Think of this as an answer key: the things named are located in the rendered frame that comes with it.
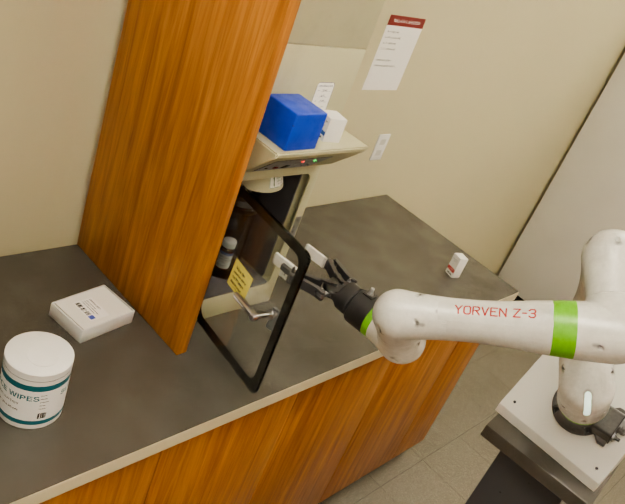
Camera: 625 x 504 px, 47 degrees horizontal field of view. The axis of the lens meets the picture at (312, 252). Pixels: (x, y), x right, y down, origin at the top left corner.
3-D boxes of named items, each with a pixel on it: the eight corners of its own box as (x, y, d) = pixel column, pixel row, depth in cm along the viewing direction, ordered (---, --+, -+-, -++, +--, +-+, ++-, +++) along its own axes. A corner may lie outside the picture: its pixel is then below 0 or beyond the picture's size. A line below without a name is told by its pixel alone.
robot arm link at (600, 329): (639, 315, 149) (653, 292, 139) (641, 375, 144) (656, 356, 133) (547, 308, 154) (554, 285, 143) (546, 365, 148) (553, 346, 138)
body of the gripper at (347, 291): (371, 286, 171) (343, 265, 176) (350, 295, 165) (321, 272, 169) (360, 311, 175) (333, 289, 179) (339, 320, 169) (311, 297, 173)
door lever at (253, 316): (249, 296, 164) (252, 287, 163) (271, 322, 158) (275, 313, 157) (230, 299, 160) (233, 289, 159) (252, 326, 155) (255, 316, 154)
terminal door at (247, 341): (194, 313, 184) (237, 178, 165) (255, 396, 166) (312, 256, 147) (191, 313, 184) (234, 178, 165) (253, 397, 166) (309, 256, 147)
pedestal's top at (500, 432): (618, 463, 208) (626, 453, 206) (582, 516, 183) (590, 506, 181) (525, 393, 222) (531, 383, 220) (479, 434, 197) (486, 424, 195)
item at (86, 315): (48, 315, 173) (50, 302, 171) (101, 296, 186) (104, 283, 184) (79, 344, 168) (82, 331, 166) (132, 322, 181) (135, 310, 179)
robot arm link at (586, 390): (608, 370, 191) (616, 347, 175) (609, 429, 185) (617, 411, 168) (556, 367, 195) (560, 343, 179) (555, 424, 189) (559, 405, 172)
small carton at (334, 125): (311, 131, 172) (319, 108, 169) (328, 133, 175) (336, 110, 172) (322, 141, 169) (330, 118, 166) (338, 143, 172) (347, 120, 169)
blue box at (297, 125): (255, 129, 161) (267, 92, 157) (286, 128, 168) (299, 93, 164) (284, 151, 156) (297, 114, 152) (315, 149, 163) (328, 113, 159)
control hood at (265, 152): (230, 167, 164) (243, 128, 159) (325, 159, 187) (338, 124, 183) (262, 194, 158) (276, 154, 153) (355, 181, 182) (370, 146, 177)
